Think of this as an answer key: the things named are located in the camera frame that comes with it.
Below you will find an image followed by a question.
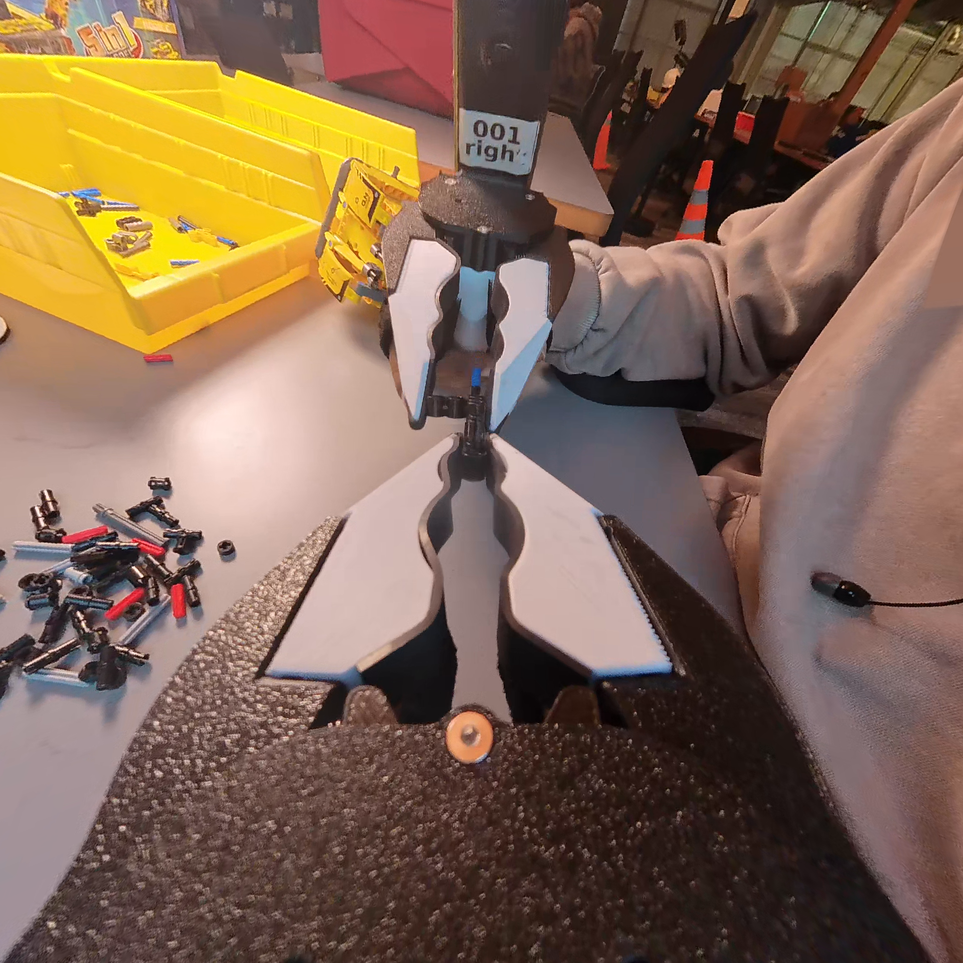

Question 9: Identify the red folded bag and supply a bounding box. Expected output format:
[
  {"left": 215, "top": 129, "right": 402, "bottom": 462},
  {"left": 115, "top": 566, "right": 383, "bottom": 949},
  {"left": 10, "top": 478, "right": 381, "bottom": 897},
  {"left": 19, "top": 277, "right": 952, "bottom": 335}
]
[{"left": 316, "top": 0, "right": 457, "bottom": 118}]

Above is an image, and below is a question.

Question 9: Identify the heap of blue grey pins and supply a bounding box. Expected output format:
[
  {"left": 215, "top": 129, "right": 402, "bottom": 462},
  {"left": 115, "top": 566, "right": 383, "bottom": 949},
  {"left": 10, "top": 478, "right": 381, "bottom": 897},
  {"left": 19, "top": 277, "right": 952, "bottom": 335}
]
[{"left": 59, "top": 186, "right": 242, "bottom": 281}]

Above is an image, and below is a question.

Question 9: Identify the grey desk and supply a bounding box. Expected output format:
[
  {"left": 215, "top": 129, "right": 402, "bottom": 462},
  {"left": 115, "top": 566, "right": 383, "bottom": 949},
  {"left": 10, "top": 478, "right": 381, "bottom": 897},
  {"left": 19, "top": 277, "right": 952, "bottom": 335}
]
[{"left": 0, "top": 278, "right": 746, "bottom": 934}]

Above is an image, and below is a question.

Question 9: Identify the black multi-hole connector piece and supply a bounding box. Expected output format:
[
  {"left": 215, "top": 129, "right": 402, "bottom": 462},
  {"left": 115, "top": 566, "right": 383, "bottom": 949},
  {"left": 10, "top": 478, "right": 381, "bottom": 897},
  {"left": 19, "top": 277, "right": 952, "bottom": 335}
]
[{"left": 423, "top": 391, "right": 495, "bottom": 462}]

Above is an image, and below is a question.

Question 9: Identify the blue toy kit box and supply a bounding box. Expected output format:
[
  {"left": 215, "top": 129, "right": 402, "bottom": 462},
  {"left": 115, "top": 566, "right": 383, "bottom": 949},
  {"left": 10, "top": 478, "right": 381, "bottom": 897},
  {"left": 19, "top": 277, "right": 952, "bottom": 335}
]
[{"left": 0, "top": 0, "right": 186, "bottom": 63}]

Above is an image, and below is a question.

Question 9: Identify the person's right hand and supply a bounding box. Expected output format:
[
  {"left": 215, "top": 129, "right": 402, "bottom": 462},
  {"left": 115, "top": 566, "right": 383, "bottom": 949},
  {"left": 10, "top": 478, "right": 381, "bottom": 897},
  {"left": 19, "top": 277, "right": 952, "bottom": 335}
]
[{"left": 432, "top": 350, "right": 498, "bottom": 400}]

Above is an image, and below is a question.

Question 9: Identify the black clip microphone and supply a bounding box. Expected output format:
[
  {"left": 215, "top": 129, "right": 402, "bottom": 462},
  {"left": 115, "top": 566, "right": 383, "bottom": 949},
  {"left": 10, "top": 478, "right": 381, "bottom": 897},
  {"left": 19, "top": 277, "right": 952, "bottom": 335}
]
[{"left": 810, "top": 571, "right": 963, "bottom": 610}]

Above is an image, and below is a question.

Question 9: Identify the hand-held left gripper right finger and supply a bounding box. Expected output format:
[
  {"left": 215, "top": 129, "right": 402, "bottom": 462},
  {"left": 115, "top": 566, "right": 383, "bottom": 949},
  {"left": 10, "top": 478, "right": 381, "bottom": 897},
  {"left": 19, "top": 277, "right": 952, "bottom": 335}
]
[{"left": 488, "top": 432, "right": 674, "bottom": 683}]

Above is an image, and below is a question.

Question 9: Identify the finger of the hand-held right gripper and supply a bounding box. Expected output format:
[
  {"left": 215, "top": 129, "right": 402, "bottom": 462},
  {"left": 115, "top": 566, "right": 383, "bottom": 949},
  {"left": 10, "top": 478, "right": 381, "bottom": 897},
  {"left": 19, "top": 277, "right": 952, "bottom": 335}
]
[
  {"left": 387, "top": 238, "right": 462, "bottom": 430},
  {"left": 488, "top": 257, "right": 556, "bottom": 436}
]

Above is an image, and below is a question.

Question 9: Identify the pile of small block pieces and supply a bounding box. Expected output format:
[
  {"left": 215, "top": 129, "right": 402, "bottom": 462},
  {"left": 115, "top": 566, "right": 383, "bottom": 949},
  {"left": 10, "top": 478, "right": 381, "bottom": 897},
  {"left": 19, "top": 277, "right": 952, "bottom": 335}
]
[{"left": 0, "top": 475, "right": 236, "bottom": 702}]

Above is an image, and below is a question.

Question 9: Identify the beige hoodie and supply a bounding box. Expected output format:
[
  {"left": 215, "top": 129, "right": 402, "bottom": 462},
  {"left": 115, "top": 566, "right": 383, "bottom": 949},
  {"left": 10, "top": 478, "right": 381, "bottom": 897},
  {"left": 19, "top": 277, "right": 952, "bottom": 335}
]
[{"left": 698, "top": 75, "right": 963, "bottom": 958}]

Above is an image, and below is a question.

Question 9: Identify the black chair armrest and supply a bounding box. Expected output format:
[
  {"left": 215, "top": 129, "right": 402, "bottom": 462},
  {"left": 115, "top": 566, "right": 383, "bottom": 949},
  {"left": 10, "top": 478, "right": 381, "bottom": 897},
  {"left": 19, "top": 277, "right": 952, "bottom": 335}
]
[{"left": 555, "top": 367, "right": 717, "bottom": 413}]

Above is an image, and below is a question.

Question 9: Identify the yellow plastic parts bin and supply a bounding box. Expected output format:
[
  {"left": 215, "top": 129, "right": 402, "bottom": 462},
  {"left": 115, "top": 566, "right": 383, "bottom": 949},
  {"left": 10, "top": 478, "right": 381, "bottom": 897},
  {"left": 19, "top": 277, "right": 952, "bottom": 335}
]
[
  {"left": 0, "top": 70, "right": 337, "bottom": 355},
  {"left": 45, "top": 53, "right": 421, "bottom": 221}
]

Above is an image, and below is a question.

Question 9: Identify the person's right forearm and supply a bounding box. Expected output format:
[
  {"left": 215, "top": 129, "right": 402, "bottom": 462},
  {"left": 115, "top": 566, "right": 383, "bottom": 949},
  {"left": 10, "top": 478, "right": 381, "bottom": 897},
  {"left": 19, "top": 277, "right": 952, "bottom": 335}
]
[{"left": 545, "top": 190, "right": 800, "bottom": 397}]

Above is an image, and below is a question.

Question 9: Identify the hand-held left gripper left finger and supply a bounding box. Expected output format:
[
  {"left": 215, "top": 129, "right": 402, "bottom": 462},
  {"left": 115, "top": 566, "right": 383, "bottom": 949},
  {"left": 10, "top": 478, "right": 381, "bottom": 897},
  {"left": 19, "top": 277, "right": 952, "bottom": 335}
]
[{"left": 265, "top": 432, "right": 458, "bottom": 684}]

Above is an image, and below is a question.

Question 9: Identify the yellow block toy model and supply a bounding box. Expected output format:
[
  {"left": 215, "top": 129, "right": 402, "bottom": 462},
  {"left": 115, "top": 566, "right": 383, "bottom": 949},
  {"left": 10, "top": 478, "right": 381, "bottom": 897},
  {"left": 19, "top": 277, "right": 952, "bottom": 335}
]
[{"left": 313, "top": 157, "right": 423, "bottom": 310}]

